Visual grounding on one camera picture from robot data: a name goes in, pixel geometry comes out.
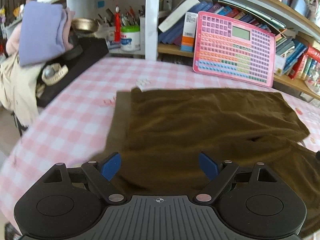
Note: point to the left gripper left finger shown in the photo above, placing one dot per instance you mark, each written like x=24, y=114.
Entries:
x=99, y=176

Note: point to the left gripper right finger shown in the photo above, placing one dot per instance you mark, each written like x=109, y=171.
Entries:
x=220, y=175

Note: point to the brown corduroy trousers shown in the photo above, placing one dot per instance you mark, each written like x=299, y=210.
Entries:
x=160, y=134

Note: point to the pink checked desk mat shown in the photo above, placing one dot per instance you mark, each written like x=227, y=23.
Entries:
x=75, y=125

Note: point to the beige coat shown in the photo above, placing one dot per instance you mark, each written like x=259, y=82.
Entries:
x=18, y=88

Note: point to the black tray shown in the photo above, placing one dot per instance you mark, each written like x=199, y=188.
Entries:
x=94, y=49

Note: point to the pink learning keyboard toy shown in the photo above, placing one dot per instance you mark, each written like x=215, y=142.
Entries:
x=217, y=35

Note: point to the red thick dictionary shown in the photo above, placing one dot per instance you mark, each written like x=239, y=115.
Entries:
x=298, y=68

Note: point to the wooden lower shelf board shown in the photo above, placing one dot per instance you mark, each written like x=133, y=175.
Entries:
x=240, y=66

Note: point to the white orange book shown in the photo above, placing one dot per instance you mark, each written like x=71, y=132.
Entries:
x=189, y=31

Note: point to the white plastic jar green lid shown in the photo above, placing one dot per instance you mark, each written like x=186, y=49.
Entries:
x=130, y=38

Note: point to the brass bowl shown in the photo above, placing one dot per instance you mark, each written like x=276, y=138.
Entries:
x=85, y=25

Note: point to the red tassel charm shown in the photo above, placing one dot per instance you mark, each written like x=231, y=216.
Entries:
x=117, y=22

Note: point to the lilac folded cloth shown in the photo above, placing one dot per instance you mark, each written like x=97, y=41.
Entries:
x=41, y=36

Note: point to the white shelf post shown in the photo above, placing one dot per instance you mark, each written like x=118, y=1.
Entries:
x=151, y=29

